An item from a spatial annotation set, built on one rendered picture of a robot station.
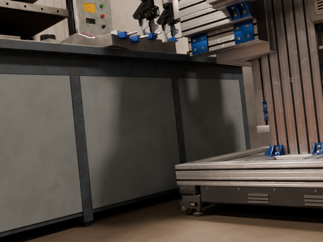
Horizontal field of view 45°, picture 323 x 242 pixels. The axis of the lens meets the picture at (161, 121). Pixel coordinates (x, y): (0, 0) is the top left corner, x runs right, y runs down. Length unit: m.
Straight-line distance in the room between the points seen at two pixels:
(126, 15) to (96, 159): 4.07
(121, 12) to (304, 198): 4.68
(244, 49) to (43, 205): 1.10
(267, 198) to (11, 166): 0.99
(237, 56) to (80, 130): 0.79
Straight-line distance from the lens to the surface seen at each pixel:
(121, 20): 5.77
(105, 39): 1.86
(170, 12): 2.44
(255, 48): 1.81
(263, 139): 4.37
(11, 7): 2.70
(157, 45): 2.18
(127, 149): 1.93
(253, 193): 1.57
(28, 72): 1.70
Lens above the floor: 0.39
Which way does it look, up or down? 1 degrees up
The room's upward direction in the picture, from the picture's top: 6 degrees counter-clockwise
